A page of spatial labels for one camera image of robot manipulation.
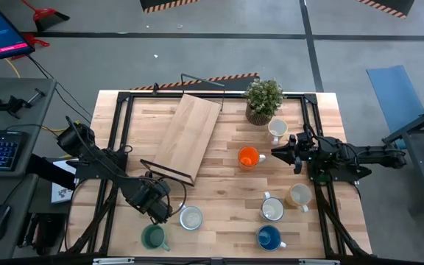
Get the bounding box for black clamp parts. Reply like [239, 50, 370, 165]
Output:
[0, 94, 32, 119]

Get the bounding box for striped mug pale inside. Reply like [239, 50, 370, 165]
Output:
[177, 202, 204, 232]

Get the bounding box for beige mug white handle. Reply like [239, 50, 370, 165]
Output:
[284, 183, 314, 213]

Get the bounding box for yellow cable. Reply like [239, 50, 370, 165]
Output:
[4, 57, 69, 134]

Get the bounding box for yellow patterned mug white handle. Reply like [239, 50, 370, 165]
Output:
[266, 117, 289, 146]

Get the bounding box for dark grey side table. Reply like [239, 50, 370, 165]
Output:
[381, 96, 424, 214]

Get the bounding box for green mug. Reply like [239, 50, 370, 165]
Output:
[140, 224, 172, 252]

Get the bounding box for grey desk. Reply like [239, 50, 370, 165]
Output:
[0, 77, 58, 261]

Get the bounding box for black ramp hazard stripe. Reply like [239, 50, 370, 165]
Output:
[139, 0, 202, 15]
[129, 71, 261, 92]
[355, 0, 416, 19]

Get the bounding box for black oblong pad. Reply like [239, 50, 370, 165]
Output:
[25, 153, 77, 191]

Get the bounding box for black monitor cable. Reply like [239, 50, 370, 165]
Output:
[26, 54, 94, 124]

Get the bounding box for grey metal tool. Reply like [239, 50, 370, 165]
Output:
[27, 88, 46, 105]

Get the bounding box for red dustpan with brush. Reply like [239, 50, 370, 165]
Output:
[20, 0, 71, 32]

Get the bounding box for black table frame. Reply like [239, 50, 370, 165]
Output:
[60, 91, 373, 258]

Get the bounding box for white mug blue leaf print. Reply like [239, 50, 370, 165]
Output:
[259, 191, 286, 223]

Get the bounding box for orange mug white handle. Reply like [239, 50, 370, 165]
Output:
[237, 146, 267, 171]

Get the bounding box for wooden shelf black metal frame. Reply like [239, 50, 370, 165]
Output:
[139, 72, 227, 188]

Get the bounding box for white printed paper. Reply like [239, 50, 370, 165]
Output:
[49, 158, 79, 205]

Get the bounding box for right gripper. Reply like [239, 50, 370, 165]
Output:
[270, 132, 313, 175]

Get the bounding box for blue mug white handle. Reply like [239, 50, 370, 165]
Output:
[255, 224, 288, 252]

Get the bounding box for blue floor mat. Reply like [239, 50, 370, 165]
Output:
[365, 64, 424, 148]

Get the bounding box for silver frame bracket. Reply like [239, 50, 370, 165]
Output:
[298, 258, 341, 265]
[92, 257, 135, 265]

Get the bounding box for potted plant striped pot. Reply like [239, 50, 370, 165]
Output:
[241, 77, 286, 127]

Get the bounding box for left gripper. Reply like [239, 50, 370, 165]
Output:
[127, 178, 174, 226]

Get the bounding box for red plastic floor tool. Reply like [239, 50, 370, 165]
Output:
[11, 32, 51, 62]

